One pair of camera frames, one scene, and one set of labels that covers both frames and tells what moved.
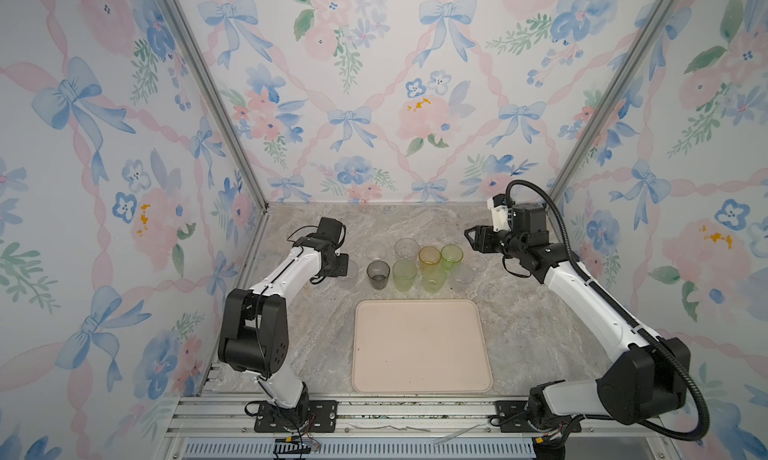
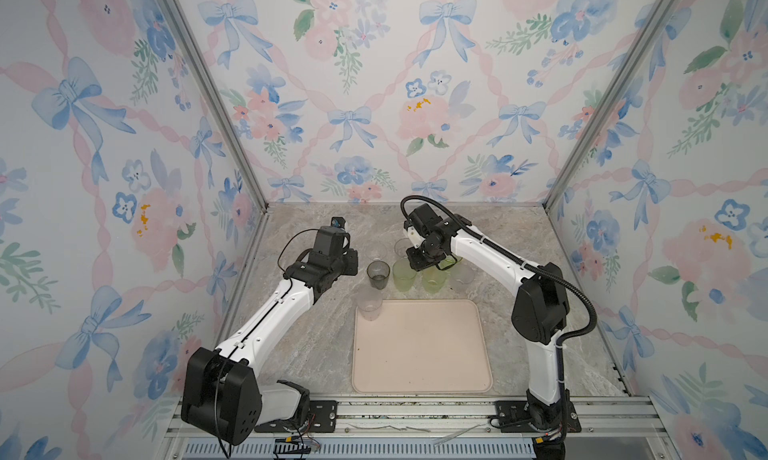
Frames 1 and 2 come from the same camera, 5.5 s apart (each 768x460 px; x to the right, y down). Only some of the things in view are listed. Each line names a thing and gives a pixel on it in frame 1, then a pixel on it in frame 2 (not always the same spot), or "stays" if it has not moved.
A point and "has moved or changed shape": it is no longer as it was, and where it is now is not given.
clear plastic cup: [406, 248] stays
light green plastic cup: [404, 272] stays
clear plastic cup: [461, 277] stays
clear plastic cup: [347, 281] has moved or changed shape
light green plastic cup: [434, 277] stays
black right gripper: [482, 238] to [415, 264]
